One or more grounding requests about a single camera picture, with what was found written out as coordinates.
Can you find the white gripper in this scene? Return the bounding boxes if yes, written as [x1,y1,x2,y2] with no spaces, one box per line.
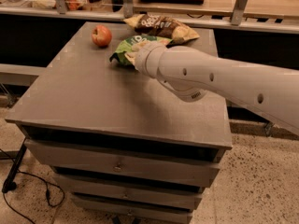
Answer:
[124,42,166,78]

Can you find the green rice chip bag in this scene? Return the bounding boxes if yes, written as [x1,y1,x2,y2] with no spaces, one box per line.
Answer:
[109,35,172,66]

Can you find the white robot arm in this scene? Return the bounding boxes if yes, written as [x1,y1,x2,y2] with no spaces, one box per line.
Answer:
[126,41,299,134]

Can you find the brown chip bag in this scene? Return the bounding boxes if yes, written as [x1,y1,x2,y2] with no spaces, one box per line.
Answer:
[123,14,200,45]

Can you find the red apple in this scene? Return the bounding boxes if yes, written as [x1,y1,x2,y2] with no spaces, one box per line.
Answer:
[92,25,112,48]

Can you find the grey drawer cabinet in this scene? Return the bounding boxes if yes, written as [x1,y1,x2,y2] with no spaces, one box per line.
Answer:
[5,21,234,224]

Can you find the top drawer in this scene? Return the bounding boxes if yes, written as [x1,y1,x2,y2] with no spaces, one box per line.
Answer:
[24,139,220,188]

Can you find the drawer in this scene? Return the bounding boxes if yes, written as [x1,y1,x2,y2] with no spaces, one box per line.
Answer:
[71,194,192,224]
[24,139,220,188]
[54,174,202,210]

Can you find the middle drawer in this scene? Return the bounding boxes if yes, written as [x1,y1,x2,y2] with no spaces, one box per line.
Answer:
[54,174,202,210]

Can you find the bottom drawer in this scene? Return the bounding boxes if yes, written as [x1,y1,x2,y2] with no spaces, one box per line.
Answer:
[71,194,192,224]

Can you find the black stand leg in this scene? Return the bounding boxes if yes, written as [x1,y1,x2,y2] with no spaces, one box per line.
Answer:
[0,144,27,193]

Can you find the metal bracket middle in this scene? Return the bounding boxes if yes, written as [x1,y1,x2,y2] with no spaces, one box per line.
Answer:
[123,0,134,18]

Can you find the metal bracket right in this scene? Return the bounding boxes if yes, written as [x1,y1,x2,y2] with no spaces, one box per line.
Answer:
[231,0,248,26]

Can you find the black floor cable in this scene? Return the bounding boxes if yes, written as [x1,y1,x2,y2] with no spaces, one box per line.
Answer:
[0,147,66,224]

